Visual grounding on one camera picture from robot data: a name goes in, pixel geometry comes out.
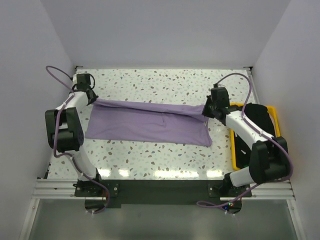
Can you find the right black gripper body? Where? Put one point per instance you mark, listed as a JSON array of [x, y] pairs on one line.
[[209, 108]]

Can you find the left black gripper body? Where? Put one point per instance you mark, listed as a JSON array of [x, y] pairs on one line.
[[94, 96]]

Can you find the purple t shirt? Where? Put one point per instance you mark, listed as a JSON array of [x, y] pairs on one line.
[[148, 122]]

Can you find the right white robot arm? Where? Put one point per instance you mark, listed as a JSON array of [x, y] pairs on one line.
[[269, 160]]

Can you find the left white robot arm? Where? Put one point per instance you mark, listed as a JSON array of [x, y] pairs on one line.
[[64, 131]]

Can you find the black t shirt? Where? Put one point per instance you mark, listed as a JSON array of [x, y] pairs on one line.
[[260, 117]]

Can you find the yellow plastic bin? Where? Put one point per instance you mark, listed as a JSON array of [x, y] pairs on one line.
[[235, 150]]

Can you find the aluminium frame rail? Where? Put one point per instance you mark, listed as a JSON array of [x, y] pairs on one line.
[[63, 189]]

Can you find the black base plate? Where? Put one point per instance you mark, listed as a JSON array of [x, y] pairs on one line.
[[153, 192]]

